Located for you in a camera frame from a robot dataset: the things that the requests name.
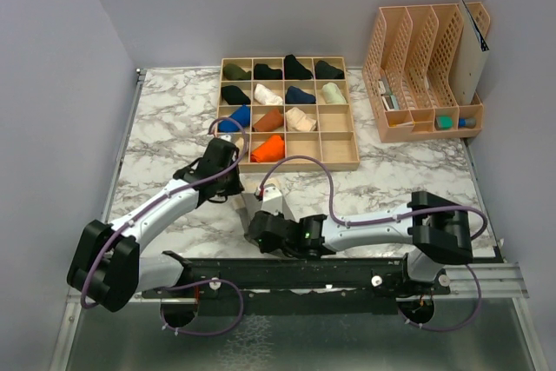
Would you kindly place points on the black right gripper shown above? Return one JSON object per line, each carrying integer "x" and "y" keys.
{"x": 273, "y": 213}

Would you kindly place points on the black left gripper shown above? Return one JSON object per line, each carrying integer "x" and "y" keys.
{"x": 236, "y": 186}

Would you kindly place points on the grey underwear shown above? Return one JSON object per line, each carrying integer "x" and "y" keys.
{"x": 247, "y": 204}

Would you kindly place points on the beige boxer underwear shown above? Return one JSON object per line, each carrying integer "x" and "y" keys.
{"x": 298, "y": 120}

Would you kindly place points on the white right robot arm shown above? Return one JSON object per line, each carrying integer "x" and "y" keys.
{"x": 437, "y": 228}

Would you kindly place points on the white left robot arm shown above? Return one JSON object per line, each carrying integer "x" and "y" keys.
{"x": 108, "y": 267}

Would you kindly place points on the beige rolled cloth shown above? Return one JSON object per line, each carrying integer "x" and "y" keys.
{"x": 240, "y": 143}

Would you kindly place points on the blue rolled cloth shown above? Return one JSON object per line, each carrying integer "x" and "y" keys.
{"x": 241, "y": 117}

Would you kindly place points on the orange rolled cloth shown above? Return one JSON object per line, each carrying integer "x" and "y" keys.
{"x": 271, "y": 150}

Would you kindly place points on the black rolled cloth left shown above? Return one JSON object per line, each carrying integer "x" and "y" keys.
{"x": 233, "y": 95}

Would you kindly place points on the black rolled cloth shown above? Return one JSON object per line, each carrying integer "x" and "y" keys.
{"x": 294, "y": 69}
{"x": 262, "y": 71}
{"x": 233, "y": 95}

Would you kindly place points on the brown rolled cloth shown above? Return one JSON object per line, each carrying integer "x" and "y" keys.
{"x": 269, "y": 122}

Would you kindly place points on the white rolled cloth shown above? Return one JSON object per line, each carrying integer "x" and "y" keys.
{"x": 266, "y": 96}

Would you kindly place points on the wooden compartment tray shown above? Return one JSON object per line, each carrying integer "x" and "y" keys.
{"x": 332, "y": 143}

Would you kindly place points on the olive green rolled cloth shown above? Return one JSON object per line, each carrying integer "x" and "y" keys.
{"x": 234, "y": 72}

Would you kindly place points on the navy rolled cloth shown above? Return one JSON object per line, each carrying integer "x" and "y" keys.
{"x": 295, "y": 95}

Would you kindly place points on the pale green rolled cloth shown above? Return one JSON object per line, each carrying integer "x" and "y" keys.
{"x": 332, "y": 94}

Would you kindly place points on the dark green rolled cloth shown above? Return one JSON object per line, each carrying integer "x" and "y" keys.
{"x": 325, "y": 71}

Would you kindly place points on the cards in rack slot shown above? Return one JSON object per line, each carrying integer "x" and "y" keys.
{"x": 395, "y": 115}

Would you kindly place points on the pink file organizer rack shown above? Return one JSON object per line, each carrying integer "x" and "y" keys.
{"x": 413, "y": 47}

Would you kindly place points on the blue grey cylinder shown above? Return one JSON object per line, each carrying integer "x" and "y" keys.
{"x": 468, "y": 123}

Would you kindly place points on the grey folder in rack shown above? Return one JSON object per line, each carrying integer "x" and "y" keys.
{"x": 472, "y": 52}

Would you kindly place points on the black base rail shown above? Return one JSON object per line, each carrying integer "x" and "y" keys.
{"x": 183, "y": 298}

